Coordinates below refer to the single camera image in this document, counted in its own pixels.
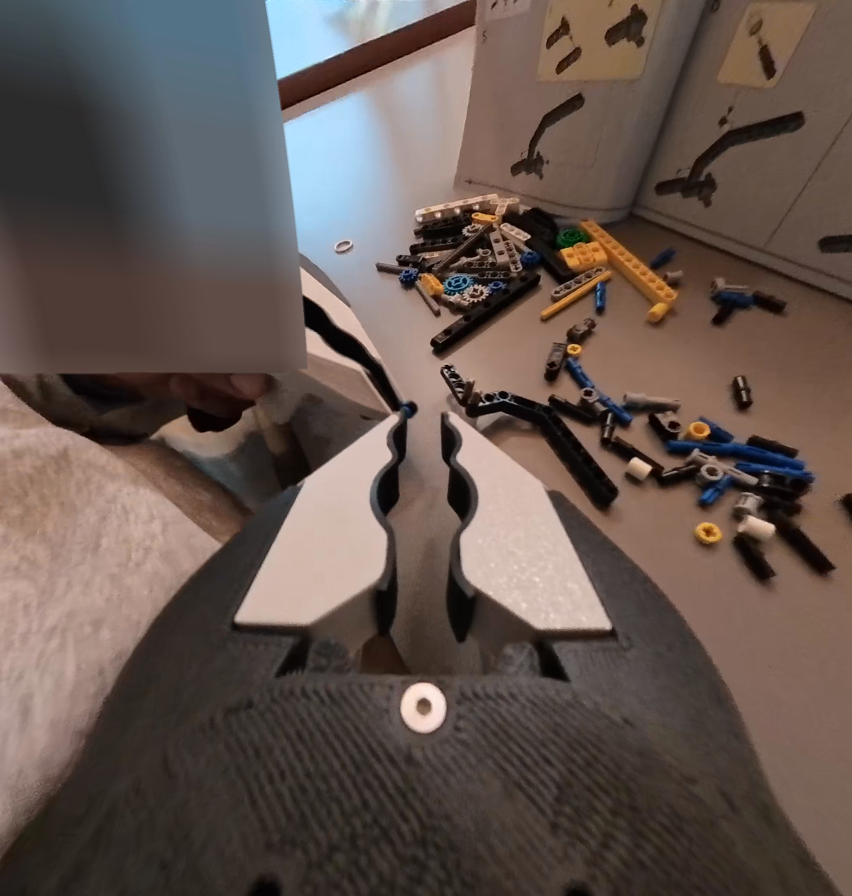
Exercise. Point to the pile of small lego pins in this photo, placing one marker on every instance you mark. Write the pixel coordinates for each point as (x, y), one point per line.
(720, 455)

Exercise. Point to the person's left hand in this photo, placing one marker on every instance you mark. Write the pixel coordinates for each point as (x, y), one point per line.
(216, 388)

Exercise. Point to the blue lego axle pin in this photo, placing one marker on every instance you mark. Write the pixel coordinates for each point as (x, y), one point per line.
(600, 295)

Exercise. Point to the yellow lego brick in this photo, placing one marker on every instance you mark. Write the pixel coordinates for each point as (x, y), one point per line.
(583, 257)

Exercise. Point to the grey blue black lego assembly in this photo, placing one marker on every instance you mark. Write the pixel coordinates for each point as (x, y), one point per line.
(737, 299)

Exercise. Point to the small black piece blue pin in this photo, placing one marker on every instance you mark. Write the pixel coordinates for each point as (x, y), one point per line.
(408, 407)

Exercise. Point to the person's left forearm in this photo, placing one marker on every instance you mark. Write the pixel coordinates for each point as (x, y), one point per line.
(62, 560)

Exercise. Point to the yellow lego bush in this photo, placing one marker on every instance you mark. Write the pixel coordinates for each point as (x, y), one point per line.
(658, 312)

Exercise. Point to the grey lego gear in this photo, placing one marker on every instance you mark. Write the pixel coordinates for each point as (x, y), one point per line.
(476, 294)

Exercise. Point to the large blue lego gear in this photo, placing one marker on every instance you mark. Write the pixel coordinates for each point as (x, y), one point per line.
(457, 284)

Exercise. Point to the long yellow lego beam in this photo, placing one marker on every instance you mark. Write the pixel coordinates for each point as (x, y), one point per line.
(629, 262)

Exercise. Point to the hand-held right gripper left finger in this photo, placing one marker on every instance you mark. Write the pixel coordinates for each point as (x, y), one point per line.
(314, 546)

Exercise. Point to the short black lego beam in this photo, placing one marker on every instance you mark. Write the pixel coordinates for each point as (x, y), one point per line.
(436, 246)
(440, 227)

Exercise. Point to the long grey lego axle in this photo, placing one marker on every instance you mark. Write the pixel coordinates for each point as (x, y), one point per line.
(429, 302)

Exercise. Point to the black bent lego beam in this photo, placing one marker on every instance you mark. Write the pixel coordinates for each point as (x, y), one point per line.
(559, 441)

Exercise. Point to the small blue lego gear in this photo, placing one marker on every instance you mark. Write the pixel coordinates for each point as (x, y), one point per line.
(408, 278)

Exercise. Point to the thin grey lego beam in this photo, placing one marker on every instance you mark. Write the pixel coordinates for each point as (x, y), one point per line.
(581, 283)

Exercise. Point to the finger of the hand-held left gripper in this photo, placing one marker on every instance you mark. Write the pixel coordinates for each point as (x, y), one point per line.
(319, 281)
(345, 402)

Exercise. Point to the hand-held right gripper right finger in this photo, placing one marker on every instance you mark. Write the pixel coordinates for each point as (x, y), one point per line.
(531, 553)

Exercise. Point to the white lego beam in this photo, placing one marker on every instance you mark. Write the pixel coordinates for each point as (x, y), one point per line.
(457, 206)

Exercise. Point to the yellow lego axle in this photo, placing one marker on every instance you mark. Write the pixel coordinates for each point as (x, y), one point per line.
(573, 301)

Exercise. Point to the green lego gear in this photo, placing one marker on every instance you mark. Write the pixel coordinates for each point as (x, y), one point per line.
(571, 238)

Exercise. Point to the wide black lego piece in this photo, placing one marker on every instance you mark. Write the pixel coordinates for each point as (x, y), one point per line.
(545, 241)

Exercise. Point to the lego instruction booklet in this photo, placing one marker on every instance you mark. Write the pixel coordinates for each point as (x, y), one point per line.
(608, 105)

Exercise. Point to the long black lego beam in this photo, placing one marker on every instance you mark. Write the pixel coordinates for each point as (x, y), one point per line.
(485, 311)

